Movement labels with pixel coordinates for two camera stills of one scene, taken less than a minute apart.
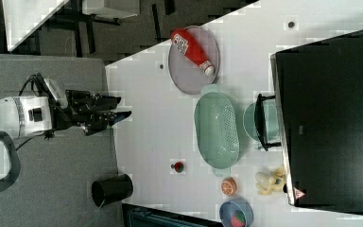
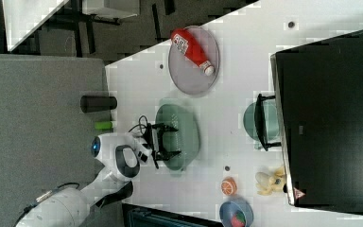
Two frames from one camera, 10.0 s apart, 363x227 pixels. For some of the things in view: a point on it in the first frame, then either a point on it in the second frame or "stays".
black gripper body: x=91 y=113 to x=153 y=142
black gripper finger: x=116 y=116 to x=166 y=128
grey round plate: x=186 y=74 stays
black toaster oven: x=329 y=110 stays
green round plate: x=272 y=121 stays
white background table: x=24 y=17 stays
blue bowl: x=230 y=207 stays
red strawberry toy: x=238 y=219 stays
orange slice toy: x=229 y=186 stays
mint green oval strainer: x=216 y=129 to x=182 y=114
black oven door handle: x=260 y=120 stays
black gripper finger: x=108 y=103 to x=165 y=155
